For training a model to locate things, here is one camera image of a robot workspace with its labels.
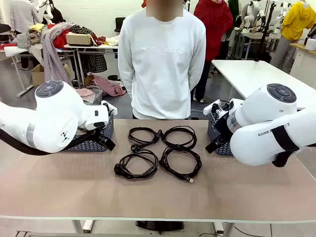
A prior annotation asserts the person in grey shirt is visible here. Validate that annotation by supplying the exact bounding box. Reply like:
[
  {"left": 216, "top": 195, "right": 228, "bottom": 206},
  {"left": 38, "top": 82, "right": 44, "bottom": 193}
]
[{"left": 9, "top": 0, "right": 41, "bottom": 70}]

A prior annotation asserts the white ironing board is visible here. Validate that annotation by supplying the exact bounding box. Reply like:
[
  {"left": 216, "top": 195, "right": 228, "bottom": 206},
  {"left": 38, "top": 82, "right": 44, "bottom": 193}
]
[{"left": 3, "top": 45, "right": 34, "bottom": 98}]

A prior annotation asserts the person in yellow hoodie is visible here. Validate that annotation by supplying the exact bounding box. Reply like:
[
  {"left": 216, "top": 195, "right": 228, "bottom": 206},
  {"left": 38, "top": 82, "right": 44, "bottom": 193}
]
[{"left": 275, "top": 1, "right": 314, "bottom": 72}]

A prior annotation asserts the person in white sweatshirt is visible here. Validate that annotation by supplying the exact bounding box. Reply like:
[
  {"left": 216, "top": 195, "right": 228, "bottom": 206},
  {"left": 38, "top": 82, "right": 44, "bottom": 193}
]
[{"left": 118, "top": 0, "right": 207, "bottom": 120}]

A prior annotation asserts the black coiled braided cable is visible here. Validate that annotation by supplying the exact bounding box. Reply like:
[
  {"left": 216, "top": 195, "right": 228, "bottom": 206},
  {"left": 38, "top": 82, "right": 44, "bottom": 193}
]
[{"left": 158, "top": 126, "right": 198, "bottom": 149}]

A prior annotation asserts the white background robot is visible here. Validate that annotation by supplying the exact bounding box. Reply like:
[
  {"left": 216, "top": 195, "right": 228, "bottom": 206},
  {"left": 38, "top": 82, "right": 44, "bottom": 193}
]
[{"left": 240, "top": 0, "right": 262, "bottom": 28}]

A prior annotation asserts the wooden top cabinet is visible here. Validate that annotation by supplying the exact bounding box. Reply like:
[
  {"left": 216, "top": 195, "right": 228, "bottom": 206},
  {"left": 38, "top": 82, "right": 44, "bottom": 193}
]
[{"left": 290, "top": 43, "right": 316, "bottom": 83}]

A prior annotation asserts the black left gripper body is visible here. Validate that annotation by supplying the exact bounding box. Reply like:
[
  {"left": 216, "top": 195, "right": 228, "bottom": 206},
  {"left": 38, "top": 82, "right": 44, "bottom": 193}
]
[{"left": 93, "top": 127, "right": 111, "bottom": 143}]

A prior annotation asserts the red checked cloth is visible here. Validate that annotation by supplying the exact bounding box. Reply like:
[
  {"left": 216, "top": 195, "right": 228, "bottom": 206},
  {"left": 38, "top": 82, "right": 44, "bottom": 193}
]
[{"left": 83, "top": 73, "right": 126, "bottom": 97}]

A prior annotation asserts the open brown cardboard box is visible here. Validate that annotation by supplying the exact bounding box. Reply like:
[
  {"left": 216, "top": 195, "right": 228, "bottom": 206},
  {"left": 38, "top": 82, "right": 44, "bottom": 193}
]
[{"left": 31, "top": 64, "right": 45, "bottom": 87}]

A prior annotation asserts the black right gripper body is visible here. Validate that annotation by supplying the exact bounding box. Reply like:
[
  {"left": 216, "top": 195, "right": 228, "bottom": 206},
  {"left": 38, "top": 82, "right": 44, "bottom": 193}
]
[{"left": 214, "top": 115, "right": 233, "bottom": 145}]

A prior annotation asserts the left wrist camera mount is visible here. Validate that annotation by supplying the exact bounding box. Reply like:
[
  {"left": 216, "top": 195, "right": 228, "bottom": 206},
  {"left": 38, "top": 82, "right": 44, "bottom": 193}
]
[{"left": 100, "top": 100, "right": 118, "bottom": 116}]

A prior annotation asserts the pink checked cloth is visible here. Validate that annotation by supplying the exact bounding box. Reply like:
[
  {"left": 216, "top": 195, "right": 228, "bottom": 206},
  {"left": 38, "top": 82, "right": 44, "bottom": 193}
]
[{"left": 74, "top": 88, "right": 96, "bottom": 97}]

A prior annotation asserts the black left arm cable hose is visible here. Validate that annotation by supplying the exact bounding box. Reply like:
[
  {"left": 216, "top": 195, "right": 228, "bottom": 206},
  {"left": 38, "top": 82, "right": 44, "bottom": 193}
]
[{"left": 0, "top": 128, "right": 97, "bottom": 156}]

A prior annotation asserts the hanging checked cloth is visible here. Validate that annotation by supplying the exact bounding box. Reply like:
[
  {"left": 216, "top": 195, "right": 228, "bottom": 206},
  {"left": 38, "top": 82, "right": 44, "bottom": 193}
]
[{"left": 40, "top": 22, "right": 75, "bottom": 87}]

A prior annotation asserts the grey-blue plastic lattice basket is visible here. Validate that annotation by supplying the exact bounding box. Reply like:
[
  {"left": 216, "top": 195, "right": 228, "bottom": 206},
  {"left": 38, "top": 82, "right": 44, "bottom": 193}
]
[
  {"left": 206, "top": 113, "right": 234, "bottom": 156},
  {"left": 64, "top": 113, "right": 115, "bottom": 153}
]

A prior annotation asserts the black round base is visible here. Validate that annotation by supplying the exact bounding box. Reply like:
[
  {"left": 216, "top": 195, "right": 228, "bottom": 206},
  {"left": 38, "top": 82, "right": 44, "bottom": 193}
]
[{"left": 135, "top": 220, "right": 185, "bottom": 231}]

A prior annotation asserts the closed brown cardboard box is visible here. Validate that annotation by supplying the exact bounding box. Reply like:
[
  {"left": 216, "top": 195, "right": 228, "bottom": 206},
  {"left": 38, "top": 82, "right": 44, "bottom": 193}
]
[{"left": 65, "top": 32, "right": 94, "bottom": 46}]

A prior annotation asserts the white table leg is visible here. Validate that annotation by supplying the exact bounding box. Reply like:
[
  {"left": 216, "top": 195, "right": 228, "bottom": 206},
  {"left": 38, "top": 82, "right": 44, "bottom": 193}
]
[{"left": 82, "top": 219, "right": 94, "bottom": 234}]

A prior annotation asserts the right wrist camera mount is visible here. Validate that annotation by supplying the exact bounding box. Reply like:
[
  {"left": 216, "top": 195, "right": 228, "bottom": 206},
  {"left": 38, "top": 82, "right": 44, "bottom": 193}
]
[{"left": 203, "top": 98, "right": 244, "bottom": 117}]

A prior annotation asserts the black power cable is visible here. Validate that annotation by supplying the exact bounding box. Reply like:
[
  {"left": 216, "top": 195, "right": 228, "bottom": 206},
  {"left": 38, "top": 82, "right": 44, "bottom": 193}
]
[
  {"left": 128, "top": 127, "right": 161, "bottom": 153},
  {"left": 113, "top": 149, "right": 159, "bottom": 180}
]

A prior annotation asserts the black USB cable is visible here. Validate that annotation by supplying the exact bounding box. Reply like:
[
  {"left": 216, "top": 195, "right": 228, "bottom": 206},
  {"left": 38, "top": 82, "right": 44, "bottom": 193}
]
[{"left": 159, "top": 145, "right": 202, "bottom": 185}]

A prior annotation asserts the person in red jacket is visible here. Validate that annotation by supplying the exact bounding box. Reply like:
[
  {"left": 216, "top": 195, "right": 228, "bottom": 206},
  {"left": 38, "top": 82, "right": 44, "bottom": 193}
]
[{"left": 194, "top": 0, "right": 234, "bottom": 103}]

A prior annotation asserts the black tripod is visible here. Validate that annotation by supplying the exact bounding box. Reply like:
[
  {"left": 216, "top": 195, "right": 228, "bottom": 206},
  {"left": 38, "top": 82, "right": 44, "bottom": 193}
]
[{"left": 255, "top": 0, "right": 276, "bottom": 62}]

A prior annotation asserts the white rectangular table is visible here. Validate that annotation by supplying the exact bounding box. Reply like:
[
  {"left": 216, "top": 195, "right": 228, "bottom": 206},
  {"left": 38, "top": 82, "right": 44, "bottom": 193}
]
[{"left": 211, "top": 59, "right": 316, "bottom": 111}]

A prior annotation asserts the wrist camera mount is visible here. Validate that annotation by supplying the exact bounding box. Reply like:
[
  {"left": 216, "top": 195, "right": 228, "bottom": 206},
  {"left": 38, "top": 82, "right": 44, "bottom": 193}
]
[
  {"left": 100, "top": 100, "right": 118, "bottom": 116},
  {"left": 203, "top": 98, "right": 244, "bottom": 117}
]

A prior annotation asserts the white table with clothes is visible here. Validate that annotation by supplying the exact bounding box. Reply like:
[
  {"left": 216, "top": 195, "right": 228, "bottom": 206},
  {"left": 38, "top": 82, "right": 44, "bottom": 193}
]
[{"left": 63, "top": 43, "right": 119, "bottom": 87}]

